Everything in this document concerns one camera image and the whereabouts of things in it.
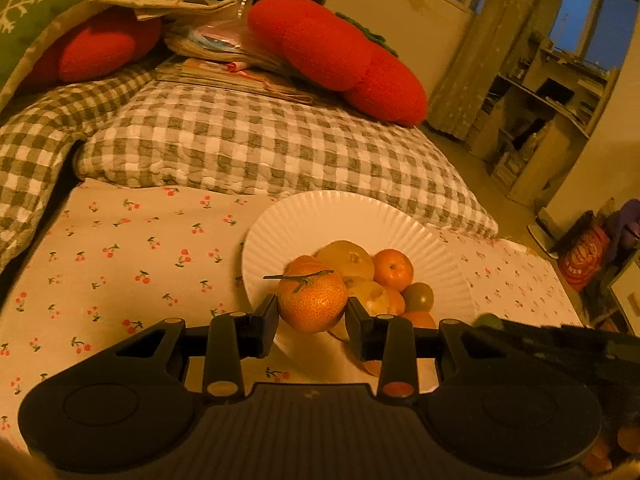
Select orange printed bag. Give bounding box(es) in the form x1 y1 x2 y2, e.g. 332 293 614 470
559 221 611 292

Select small orange fruit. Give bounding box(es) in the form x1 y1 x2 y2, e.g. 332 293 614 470
372 248 414 292

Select green patterned curtain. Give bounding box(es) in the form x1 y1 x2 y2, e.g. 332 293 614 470
426 0 540 140

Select orange mandarin with stem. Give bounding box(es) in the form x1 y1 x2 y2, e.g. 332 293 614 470
264 265 348 334

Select green embroidered pillow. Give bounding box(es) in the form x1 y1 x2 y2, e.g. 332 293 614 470
1 0 105 106

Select wooden shelf unit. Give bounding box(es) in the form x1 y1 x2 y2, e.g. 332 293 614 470
465 30 620 210

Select grey checked cushion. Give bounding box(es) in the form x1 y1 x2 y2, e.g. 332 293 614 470
75 80 499 237

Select orange plush pillow left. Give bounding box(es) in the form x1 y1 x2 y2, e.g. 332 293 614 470
20 6 162 91

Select orange plush pumpkin pillow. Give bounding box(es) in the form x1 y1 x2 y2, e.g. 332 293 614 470
248 0 427 127

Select cherry print white cloth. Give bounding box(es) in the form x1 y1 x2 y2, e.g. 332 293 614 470
1 181 578 446

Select white fluted paper plate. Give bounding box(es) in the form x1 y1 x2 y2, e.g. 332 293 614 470
241 191 477 385

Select stack of books and papers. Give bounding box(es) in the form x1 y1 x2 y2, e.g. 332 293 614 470
155 0 316 104

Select green tomato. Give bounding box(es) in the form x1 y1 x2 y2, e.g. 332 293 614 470
401 282 435 312

